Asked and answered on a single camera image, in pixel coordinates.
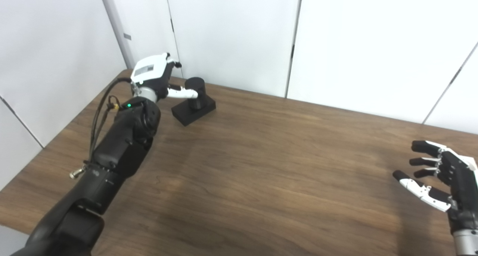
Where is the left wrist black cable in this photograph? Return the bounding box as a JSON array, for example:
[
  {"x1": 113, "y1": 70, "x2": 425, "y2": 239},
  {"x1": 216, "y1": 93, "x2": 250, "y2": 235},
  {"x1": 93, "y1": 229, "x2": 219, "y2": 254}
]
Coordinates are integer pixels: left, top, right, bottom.
[{"x1": 88, "y1": 78, "x2": 133, "y2": 162}]

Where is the grey wall corner post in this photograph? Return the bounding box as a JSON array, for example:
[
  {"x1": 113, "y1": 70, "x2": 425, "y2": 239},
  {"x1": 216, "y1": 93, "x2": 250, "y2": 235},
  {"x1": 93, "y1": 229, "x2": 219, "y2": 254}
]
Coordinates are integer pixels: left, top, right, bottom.
[{"x1": 98, "y1": 0, "x2": 136, "y2": 71}]

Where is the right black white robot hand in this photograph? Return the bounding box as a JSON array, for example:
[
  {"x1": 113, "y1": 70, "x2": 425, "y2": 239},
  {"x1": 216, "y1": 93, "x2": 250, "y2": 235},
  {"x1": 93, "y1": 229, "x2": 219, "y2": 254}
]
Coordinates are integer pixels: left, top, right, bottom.
[{"x1": 392, "y1": 140, "x2": 478, "y2": 234}]

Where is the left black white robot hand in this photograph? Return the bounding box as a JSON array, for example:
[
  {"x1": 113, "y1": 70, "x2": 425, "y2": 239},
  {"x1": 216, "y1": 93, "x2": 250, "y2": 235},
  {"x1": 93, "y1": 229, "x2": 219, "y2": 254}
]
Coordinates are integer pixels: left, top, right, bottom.
[{"x1": 130, "y1": 53, "x2": 198, "y2": 103}]

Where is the black peg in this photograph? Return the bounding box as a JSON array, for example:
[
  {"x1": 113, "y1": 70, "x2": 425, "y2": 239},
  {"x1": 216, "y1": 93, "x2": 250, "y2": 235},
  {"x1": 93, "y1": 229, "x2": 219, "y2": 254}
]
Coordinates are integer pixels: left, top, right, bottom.
[{"x1": 171, "y1": 77, "x2": 216, "y2": 127}]

